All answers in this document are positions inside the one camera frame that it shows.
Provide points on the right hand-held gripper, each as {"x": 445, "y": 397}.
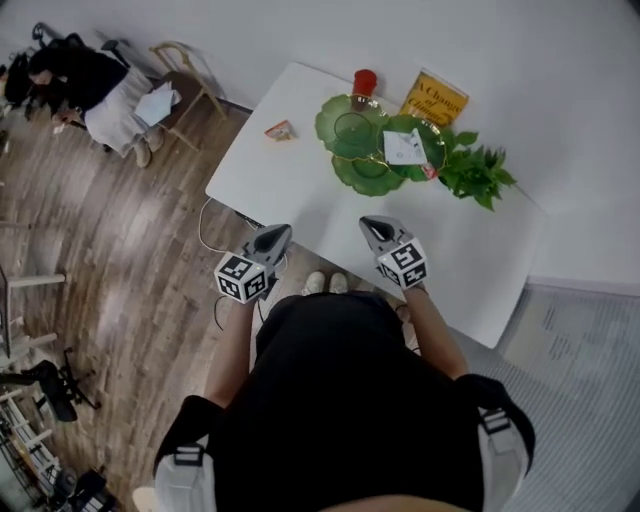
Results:
{"x": 405, "y": 262}

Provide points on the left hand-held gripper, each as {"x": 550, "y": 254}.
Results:
{"x": 242, "y": 280}

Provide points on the red white snack bar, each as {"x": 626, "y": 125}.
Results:
{"x": 430, "y": 172}

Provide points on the clear white small packet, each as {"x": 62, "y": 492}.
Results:
{"x": 402, "y": 147}

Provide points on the green glass tiered plates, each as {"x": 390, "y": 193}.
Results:
{"x": 350, "y": 130}

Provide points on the orange snack packet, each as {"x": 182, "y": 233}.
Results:
{"x": 280, "y": 131}

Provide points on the person's right forearm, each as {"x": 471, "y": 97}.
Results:
{"x": 440, "y": 340}

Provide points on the person's left forearm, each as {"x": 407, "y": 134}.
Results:
{"x": 227, "y": 355}

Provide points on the black desk control panel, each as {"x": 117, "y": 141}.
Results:
{"x": 250, "y": 219}

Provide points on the person's left white shoe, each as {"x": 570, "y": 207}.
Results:
{"x": 313, "y": 282}

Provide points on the green potted plant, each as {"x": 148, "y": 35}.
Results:
{"x": 475, "y": 170}

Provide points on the yellow book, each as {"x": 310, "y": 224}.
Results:
{"x": 435, "y": 100}

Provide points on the red cup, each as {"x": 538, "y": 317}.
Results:
{"x": 365, "y": 80}

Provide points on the wooden chair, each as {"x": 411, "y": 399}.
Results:
{"x": 185, "y": 90}

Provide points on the white papers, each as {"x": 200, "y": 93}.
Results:
{"x": 157, "y": 102}

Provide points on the person's black clothing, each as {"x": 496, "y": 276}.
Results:
{"x": 350, "y": 410}

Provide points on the white side table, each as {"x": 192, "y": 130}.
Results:
{"x": 35, "y": 279}

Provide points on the black grey office chair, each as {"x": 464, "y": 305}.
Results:
{"x": 55, "y": 395}

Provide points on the round wooden table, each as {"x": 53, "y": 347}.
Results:
{"x": 144, "y": 500}

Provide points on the cluttered shelf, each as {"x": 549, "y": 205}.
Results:
{"x": 30, "y": 450}

